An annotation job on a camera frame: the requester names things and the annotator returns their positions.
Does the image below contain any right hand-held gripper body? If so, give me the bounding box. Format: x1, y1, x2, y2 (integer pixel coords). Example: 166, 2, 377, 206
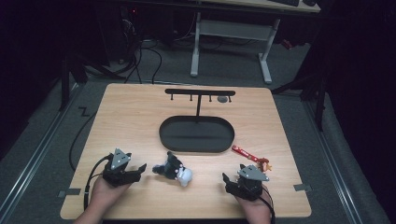
232, 163, 270, 202

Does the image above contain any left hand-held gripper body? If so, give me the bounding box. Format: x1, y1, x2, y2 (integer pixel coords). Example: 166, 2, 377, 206
102, 148, 139, 189

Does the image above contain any red strap keychain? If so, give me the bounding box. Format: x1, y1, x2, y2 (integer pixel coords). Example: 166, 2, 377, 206
231, 145, 273, 173

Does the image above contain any black key rack with tray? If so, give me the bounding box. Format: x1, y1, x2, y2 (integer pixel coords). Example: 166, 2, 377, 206
158, 88, 236, 154

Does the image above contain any person's left hand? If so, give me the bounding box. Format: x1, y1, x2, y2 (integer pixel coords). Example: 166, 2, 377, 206
90, 177, 132, 213

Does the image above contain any person's right hand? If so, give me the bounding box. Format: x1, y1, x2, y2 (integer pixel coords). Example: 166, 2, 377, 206
236, 190, 273, 224

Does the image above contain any black metal stand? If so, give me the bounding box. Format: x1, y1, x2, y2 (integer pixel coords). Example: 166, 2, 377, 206
58, 50, 88, 112
271, 71, 328, 132

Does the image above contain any white-framed wooden desk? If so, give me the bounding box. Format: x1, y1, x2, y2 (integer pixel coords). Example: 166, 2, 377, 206
190, 0, 321, 85

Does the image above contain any black keyboard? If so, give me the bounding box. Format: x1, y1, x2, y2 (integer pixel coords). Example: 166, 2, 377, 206
269, 0, 301, 7

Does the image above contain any left hand-held gripper cable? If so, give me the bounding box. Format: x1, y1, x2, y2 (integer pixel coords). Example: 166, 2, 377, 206
83, 154, 113, 211

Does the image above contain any hand-held gripper cable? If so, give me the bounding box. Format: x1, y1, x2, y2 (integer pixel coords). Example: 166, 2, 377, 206
262, 186, 276, 224
83, 154, 113, 211

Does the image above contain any right hand-held gripper cable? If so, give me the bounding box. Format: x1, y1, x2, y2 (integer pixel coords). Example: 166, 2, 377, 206
262, 186, 276, 224

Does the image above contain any black floor cable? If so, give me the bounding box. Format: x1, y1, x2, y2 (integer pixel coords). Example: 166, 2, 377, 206
68, 111, 98, 172

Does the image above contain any aluminium floor rail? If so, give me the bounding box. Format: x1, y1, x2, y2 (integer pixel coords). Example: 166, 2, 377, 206
303, 101, 363, 224
0, 83, 82, 216

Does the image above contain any bundle of black floor cables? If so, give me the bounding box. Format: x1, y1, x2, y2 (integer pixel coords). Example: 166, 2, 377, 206
83, 18, 164, 85

